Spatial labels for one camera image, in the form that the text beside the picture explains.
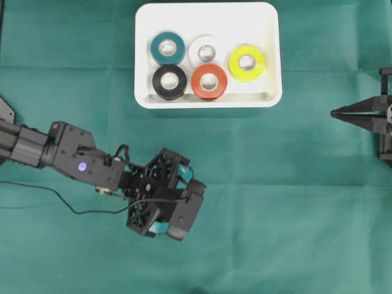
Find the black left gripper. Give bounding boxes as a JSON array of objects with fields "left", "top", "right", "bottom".
[{"left": 119, "top": 148, "right": 194, "bottom": 238}]

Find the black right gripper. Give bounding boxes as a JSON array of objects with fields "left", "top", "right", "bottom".
[{"left": 330, "top": 67, "right": 391, "bottom": 167}]

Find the black tape roll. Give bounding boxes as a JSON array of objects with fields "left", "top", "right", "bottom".
[{"left": 153, "top": 65, "right": 187, "bottom": 100}]

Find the red tape roll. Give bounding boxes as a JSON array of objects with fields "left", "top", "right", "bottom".
[{"left": 190, "top": 64, "right": 228, "bottom": 100}]

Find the yellow tape roll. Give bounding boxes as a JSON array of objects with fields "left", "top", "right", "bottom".
[{"left": 228, "top": 45, "right": 265, "bottom": 82}]

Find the green tape roll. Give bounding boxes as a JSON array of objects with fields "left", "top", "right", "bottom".
[{"left": 150, "top": 31, "right": 186, "bottom": 65}]

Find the white tape roll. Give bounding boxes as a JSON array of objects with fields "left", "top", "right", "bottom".
[{"left": 188, "top": 36, "right": 225, "bottom": 67}]

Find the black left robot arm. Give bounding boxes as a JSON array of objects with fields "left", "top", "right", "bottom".
[{"left": 1, "top": 120, "right": 203, "bottom": 240}]

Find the white plastic tray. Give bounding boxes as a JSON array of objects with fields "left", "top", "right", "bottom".
[{"left": 134, "top": 2, "right": 282, "bottom": 109}]

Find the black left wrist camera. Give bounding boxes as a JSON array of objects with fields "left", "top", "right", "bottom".
[{"left": 166, "top": 180, "right": 206, "bottom": 241}]

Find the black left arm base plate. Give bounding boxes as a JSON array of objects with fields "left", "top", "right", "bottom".
[{"left": 0, "top": 97, "right": 15, "bottom": 124}]

